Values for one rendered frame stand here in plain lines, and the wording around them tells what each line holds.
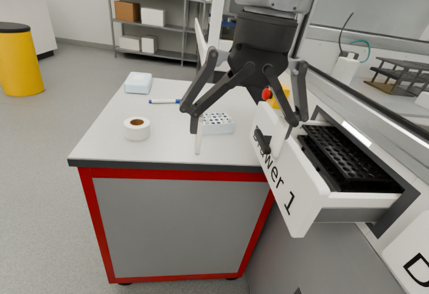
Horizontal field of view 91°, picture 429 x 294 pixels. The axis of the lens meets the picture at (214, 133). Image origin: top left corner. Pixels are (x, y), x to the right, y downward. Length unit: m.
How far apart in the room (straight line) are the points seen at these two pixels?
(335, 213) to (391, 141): 0.15
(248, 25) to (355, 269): 0.47
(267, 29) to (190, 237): 0.72
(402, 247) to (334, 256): 0.18
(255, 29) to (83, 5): 4.85
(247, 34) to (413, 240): 0.35
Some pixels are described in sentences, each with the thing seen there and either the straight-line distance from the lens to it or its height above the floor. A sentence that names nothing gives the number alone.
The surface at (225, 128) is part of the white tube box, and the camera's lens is 0.68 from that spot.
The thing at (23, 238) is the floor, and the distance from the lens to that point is 1.51.
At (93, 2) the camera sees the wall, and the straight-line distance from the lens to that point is 4.97.
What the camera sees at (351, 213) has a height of 0.86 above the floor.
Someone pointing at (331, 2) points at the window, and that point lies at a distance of 0.70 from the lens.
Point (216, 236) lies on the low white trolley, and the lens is 0.85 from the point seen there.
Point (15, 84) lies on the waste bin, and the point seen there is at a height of 0.14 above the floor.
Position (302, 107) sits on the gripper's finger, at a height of 1.00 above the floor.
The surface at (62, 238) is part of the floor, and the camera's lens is 1.43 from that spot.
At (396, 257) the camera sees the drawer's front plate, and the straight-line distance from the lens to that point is 0.44.
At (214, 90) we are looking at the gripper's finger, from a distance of 0.31.
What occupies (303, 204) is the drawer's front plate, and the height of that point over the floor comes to 0.89.
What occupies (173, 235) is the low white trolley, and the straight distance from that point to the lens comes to 0.82.
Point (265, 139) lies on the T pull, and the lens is 0.41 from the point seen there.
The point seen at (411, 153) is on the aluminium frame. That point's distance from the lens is 0.43.
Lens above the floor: 1.12
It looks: 32 degrees down
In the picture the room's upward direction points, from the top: 9 degrees clockwise
